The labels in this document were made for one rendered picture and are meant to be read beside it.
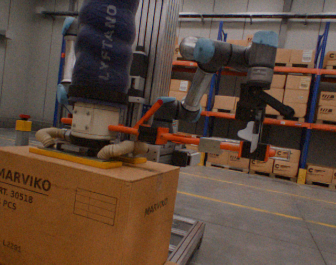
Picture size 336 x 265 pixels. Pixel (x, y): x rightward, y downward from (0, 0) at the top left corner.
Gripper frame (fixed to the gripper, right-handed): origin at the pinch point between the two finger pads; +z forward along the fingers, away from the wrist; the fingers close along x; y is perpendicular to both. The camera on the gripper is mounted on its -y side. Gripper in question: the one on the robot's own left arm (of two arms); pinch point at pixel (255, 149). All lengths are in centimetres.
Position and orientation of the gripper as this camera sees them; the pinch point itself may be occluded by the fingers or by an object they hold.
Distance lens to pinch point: 89.4
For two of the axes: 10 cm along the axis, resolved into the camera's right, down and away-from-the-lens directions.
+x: -3.8, -0.1, -9.2
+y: -9.2, -1.4, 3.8
